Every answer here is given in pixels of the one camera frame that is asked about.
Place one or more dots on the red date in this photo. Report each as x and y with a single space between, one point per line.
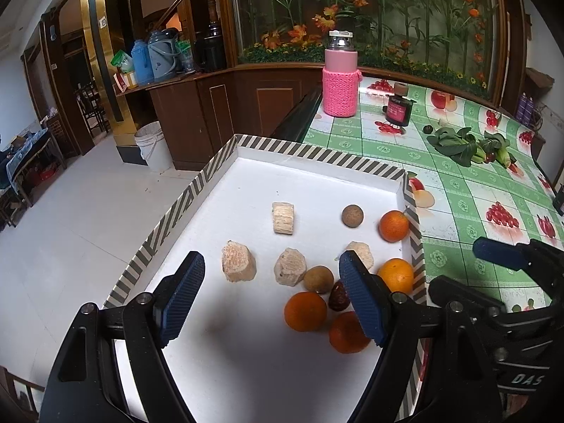
337 296

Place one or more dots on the black thermos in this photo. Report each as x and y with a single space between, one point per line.
213 46

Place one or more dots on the red and white box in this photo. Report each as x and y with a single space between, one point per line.
123 81

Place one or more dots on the black glossy panel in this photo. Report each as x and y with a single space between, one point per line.
295 114

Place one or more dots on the white plastic bucket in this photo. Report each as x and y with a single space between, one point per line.
152 145

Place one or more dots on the small dark bottle red label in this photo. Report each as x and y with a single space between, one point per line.
398 108

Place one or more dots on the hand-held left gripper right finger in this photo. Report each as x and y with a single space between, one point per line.
361 299

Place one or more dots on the green packet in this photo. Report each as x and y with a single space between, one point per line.
121 59

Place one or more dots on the artificial flower display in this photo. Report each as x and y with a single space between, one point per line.
374 0

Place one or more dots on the green checked printed tablecloth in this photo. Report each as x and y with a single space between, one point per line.
462 185

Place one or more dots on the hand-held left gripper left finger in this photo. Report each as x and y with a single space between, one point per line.
183 299

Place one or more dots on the blue thermos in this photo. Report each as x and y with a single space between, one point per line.
141 64

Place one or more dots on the orange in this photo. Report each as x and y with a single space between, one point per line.
393 225
346 335
305 311
395 276

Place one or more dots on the gold column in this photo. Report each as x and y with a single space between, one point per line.
99 31

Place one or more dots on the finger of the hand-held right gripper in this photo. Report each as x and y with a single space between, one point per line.
495 250
471 296

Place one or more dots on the table with blue cloth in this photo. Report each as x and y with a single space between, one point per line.
26 163

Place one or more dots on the purple bottles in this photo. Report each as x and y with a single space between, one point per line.
524 108

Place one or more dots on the bok choy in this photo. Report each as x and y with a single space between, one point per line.
495 147
451 143

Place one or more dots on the clear cup with green contents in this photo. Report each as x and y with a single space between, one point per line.
185 55

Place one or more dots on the grey kettle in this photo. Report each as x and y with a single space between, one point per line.
161 55

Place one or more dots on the bottle with pink knit sleeve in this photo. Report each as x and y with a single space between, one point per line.
339 92

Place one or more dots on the dark brown longan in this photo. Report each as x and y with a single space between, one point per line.
352 216

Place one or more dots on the wooden cabinet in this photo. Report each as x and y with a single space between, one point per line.
220 110

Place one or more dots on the wooden chair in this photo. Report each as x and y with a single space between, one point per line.
90 105

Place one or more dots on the white tray with striped rim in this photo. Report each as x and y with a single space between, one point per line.
308 185

